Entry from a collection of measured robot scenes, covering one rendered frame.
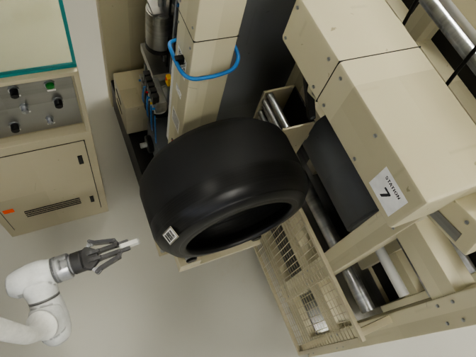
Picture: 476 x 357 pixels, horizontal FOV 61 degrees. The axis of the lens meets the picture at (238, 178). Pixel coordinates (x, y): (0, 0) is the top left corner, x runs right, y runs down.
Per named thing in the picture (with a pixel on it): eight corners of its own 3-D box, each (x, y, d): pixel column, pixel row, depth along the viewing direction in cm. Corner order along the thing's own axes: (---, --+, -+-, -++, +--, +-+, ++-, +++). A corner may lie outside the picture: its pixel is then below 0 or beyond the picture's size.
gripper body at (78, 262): (71, 273, 133) (98, 263, 135) (65, 250, 136) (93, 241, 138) (77, 278, 140) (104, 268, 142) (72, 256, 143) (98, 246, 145)
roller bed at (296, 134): (247, 132, 188) (263, 91, 162) (275, 125, 193) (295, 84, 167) (263, 167, 180) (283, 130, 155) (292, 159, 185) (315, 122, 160)
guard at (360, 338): (234, 201, 237) (263, 137, 176) (236, 200, 237) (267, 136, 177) (298, 355, 204) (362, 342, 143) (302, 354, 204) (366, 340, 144)
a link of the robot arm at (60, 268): (47, 254, 134) (65, 248, 136) (57, 261, 143) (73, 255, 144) (52, 280, 131) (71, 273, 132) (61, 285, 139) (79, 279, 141)
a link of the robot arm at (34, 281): (52, 253, 142) (65, 287, 143) (6, 268, 138) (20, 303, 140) (45, 260, 131) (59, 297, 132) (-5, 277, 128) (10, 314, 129)
